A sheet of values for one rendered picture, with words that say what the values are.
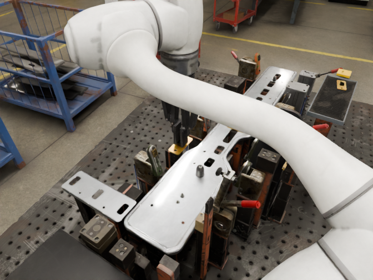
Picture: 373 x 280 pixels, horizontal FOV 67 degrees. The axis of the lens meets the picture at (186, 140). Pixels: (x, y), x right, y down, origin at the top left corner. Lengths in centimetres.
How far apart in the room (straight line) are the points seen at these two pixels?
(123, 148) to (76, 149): 122
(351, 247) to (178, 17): 48
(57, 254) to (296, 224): 98
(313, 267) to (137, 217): 67
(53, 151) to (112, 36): 246
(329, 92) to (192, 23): 92
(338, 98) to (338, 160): 94
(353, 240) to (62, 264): 75
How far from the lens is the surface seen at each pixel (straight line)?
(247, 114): 46
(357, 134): 204
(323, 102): 133
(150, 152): 105
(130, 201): 104
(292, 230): 139
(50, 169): 276
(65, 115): 297
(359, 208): 44
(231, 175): 82
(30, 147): 308
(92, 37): 53
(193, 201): 102
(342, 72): 162
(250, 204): 86
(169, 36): 60
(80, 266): 92
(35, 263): 97
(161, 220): 98
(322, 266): 45
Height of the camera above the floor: 182
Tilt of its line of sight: 41 degrees down
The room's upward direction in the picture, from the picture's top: straight up
